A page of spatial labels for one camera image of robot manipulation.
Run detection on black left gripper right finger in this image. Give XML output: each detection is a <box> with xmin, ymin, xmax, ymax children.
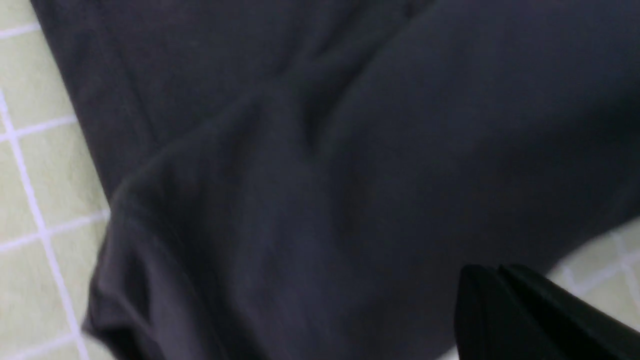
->
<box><xmin>498</xmin><ymin>265</ymin><xmax>640</xmax><ymax>360</ymax></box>

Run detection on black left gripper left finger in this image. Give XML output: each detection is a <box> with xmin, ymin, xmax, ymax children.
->
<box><xmin>454</xmin><ymin>265</ymin><xmax>556</xmax><ymax>360</ymax></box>

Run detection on dark gray long-sleeve shirt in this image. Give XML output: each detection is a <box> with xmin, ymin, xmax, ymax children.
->
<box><xmin>31</xmin><ymin>0</ymin><xmax>639</xmax><ymax>360</ymax></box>

